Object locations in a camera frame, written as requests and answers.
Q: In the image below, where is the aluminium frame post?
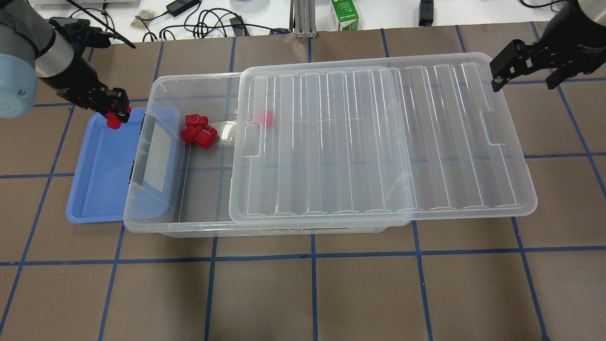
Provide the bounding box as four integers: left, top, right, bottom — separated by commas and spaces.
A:
289, 0, 317, 39

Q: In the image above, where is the black power adapter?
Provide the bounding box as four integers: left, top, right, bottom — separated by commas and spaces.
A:
165, 0, 201, 17

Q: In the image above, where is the red block under lid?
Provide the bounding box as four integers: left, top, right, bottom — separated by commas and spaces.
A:
253, 110, 275, 128

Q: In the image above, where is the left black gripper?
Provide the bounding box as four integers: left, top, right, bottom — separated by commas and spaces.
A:
40, 60, 132, 125

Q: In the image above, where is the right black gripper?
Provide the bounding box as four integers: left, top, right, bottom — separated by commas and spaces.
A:
490, 9, 606, 92

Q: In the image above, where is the red block in box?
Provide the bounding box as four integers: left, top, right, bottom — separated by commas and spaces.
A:
185, 114, 209, 128
194, 126, 218, 150
180, 126, 204, 144

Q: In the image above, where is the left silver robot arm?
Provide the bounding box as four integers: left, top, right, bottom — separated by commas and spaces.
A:
0, 0, 131, 129

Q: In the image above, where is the clear plastic storage box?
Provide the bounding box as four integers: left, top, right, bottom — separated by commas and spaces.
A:
123, 72, 408, 238

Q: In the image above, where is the blue plastic tray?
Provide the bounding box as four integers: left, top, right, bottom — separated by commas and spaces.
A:
66, 108, 145, 223

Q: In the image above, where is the green white carton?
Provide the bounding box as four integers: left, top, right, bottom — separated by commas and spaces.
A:
330, 0, 360, 32

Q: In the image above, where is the clear plastic box lid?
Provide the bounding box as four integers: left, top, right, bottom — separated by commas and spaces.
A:
229, 53, 538, 227

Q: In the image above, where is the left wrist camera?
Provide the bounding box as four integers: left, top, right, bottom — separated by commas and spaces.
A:
48, 17, 114, 50

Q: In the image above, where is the red block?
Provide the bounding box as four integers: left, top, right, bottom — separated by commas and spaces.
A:
185, 114, 209, 128
105, 110, 124, 130
194, 126, 218, 150
253, 110, 275, 128
180, 126, 204, 144

